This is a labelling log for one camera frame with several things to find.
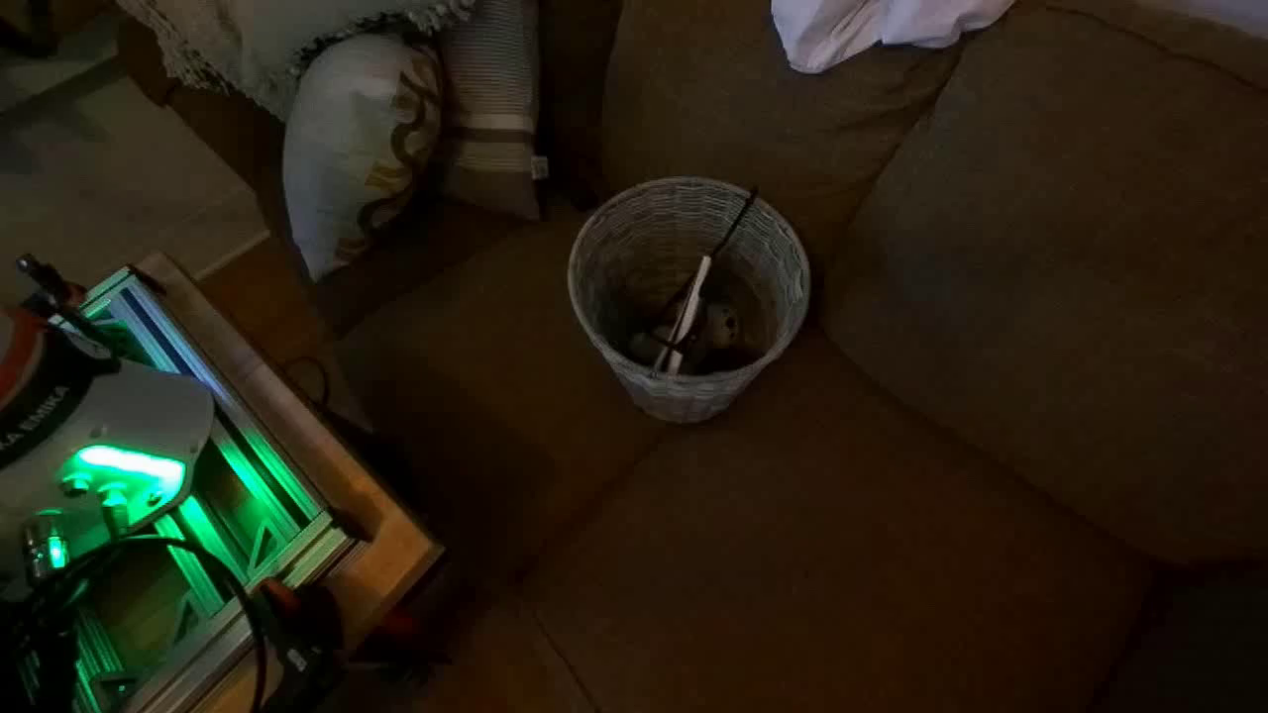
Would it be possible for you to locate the white packet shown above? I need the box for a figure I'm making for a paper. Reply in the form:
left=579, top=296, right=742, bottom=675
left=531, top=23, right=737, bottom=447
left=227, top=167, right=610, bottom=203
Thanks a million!
left=768, top=0, right=1023, bottom=78

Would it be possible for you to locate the white wicker basket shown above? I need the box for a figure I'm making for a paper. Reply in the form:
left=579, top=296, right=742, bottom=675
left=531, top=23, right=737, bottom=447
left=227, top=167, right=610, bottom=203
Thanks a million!
left=564, top=175, right=817, bottom=428

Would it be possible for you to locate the brown fabric couch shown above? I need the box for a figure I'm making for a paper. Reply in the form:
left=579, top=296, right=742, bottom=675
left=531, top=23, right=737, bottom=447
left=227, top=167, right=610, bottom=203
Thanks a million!
left=170, top=0, right=1268, bottom=713

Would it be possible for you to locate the blue box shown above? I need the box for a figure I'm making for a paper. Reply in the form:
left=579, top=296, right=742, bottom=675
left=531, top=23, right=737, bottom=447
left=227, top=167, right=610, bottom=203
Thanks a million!
left=655, top=250, right=718, bottom=376

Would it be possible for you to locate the brown fuzzy item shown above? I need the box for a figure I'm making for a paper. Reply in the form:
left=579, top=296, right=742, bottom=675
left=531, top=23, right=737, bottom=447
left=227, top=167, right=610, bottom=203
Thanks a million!
left=684, top=302, right=751, bottom=358

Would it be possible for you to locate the grey striped pillow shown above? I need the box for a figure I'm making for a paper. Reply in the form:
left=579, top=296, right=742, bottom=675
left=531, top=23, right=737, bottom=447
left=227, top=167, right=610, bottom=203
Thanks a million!
left=437, top=0, right=545, bottom=226

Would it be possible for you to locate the white pillow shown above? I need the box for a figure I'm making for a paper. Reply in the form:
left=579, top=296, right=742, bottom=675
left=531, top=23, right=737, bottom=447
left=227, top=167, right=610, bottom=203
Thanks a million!
left=282, top=34, right=447, bottom=286

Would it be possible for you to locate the cream pillow with trim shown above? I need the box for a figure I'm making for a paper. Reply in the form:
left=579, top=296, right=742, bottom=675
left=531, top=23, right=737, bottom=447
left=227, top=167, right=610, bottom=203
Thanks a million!
left=113, top=0, right=483, bottom=126

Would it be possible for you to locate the black cable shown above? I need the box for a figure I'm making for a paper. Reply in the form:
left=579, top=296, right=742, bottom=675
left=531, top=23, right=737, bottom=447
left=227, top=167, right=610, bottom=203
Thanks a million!
left=0, top=530, right=276, bottom=713

